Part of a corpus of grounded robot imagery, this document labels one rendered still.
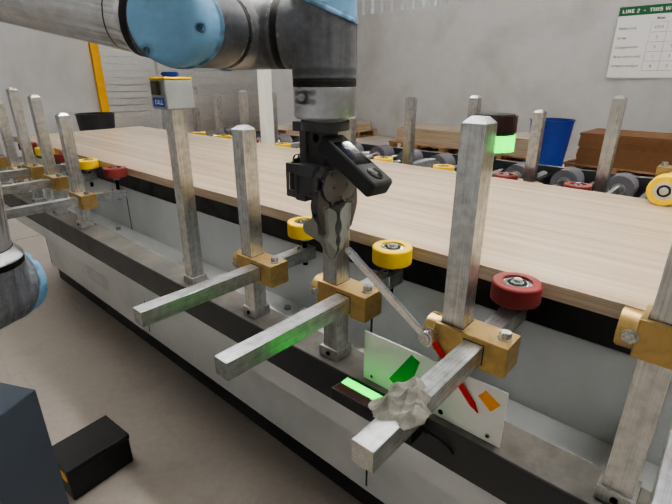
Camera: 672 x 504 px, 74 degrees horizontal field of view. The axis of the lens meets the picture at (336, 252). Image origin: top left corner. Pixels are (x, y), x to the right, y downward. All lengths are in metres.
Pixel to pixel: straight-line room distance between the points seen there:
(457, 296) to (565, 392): 0.35
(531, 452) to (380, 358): 0.27
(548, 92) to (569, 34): 0.84
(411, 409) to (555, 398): 0.47
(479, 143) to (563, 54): 7.66
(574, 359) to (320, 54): 0.66
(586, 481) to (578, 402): 0.21
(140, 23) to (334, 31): 0.23
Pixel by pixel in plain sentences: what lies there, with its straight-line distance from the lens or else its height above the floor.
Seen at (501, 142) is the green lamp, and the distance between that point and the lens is 0.66.
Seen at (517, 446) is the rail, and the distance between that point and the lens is 0.79.
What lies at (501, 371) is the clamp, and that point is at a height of 0.83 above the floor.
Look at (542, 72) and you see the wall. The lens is 8.36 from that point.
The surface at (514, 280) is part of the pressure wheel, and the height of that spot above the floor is 0.91.
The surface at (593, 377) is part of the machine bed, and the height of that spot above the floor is 0.74.
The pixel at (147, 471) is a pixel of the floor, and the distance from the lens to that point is 1.77.
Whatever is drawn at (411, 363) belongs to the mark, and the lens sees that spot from 0.78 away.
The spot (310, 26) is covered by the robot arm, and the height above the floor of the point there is 1.28.
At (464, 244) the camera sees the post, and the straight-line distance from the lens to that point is 0.65.
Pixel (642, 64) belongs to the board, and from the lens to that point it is 7.93.
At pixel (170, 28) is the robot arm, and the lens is 0.55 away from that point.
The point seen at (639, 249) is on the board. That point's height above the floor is 0.90.
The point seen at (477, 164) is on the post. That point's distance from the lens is 0.62.
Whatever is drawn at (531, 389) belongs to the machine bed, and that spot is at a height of 0.66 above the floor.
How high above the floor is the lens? 1.22
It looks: 21 degrees down
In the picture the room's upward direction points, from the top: straight up
